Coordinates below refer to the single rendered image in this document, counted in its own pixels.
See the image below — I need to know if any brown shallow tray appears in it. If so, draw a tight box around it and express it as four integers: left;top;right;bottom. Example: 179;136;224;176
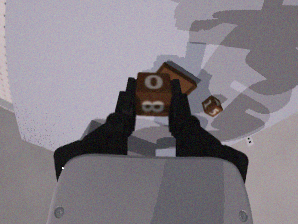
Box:
156;62;197;96

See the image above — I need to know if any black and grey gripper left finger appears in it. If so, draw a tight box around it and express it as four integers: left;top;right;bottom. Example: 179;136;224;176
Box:
54;77;137;182

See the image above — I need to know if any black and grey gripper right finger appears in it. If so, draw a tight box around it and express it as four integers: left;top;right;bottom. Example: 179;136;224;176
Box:
168;79;249;184

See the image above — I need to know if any brown calendar cube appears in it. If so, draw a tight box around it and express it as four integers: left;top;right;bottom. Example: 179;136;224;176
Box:
202;95;223;117
135;72;172;117

